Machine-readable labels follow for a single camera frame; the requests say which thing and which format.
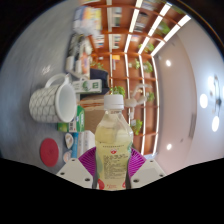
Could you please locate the brown wooden shelf unit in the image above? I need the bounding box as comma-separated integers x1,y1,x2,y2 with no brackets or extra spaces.
78,0,193,156

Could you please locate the multi-bulb ceiling lamp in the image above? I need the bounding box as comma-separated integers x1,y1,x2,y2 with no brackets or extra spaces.
199,74,224,133

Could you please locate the dark chair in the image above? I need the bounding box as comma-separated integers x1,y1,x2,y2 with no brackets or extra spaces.
88,68,110,96

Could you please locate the wooden artist mannequin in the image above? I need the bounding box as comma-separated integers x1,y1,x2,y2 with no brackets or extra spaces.
123,83,156,121

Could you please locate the green leafy potted plant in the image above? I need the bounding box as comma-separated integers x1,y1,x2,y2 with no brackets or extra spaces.
109,85,126,98

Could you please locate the yellow drink bottle white cap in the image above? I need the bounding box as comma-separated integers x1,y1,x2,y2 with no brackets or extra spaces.
94,94,134,191

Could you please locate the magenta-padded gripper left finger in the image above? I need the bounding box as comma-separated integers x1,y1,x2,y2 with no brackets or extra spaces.
55,147,99,190

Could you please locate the white geometric patterned mug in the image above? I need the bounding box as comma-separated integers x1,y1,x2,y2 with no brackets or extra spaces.
28,73,78,124

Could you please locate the white green drink carton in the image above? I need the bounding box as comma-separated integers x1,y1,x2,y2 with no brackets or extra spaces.
71,78,103,94

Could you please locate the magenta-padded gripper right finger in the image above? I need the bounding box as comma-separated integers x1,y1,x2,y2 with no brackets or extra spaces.
125,148,167,190

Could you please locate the small white snack packet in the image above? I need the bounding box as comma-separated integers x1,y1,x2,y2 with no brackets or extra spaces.
64,132,75,150
62,149,73,164

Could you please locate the dark magazine stack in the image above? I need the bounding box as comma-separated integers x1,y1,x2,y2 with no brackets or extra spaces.
64,33,93,76

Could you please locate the ceiling air vent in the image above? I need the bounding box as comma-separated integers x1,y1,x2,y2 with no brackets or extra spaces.
188,113,198,139

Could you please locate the green tissue box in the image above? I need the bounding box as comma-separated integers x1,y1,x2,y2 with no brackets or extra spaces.
57,105,86,133

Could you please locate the flat round red coaster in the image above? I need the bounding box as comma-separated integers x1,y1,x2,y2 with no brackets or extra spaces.
39,137,60,168

